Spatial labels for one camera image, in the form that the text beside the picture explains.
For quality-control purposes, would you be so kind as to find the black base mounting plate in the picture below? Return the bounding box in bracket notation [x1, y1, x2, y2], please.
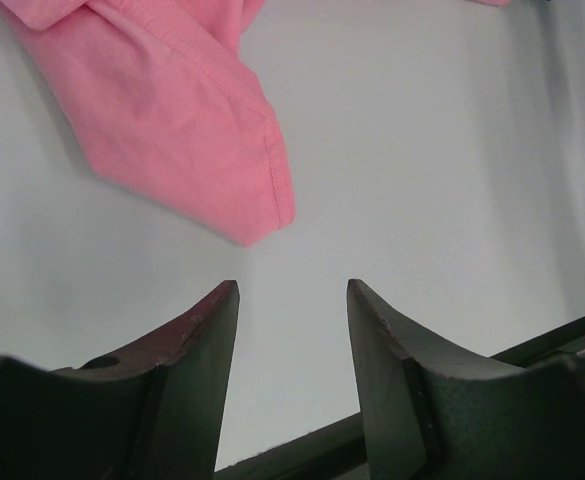
[214, 316, 585, 479]

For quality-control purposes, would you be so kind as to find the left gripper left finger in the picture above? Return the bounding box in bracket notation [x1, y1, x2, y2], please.
[0, 281, 240, 479]

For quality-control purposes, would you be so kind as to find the pink t shirt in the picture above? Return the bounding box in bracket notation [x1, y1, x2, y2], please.
[0, 0, 513, 249]

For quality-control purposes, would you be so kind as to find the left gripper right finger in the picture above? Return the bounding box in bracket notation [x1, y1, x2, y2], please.
[347, 280, 585, 479]

